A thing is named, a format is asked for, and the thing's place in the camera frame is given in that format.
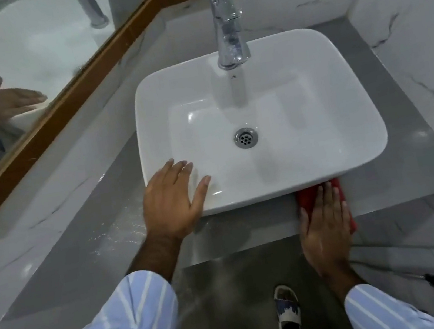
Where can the person's right hand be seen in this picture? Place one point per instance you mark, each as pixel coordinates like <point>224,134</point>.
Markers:
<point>328,235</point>

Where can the person's left hand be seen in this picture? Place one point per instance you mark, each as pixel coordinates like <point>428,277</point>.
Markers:
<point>170,206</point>

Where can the red cleaning cloth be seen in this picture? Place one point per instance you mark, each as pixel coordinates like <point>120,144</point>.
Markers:
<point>308,199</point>

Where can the person's right forearm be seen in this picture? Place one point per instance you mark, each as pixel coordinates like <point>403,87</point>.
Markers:
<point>388,315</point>

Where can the white ceramic sink basin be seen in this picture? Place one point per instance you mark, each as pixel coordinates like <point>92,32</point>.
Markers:
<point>299,137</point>

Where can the chrome sink drain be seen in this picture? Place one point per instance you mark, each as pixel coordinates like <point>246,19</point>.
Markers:
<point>246,138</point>

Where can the white blue patterned sandal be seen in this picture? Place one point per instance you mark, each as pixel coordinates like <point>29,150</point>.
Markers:
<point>287,307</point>

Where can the chrome faucet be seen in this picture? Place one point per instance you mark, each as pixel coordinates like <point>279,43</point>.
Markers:
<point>229,37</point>

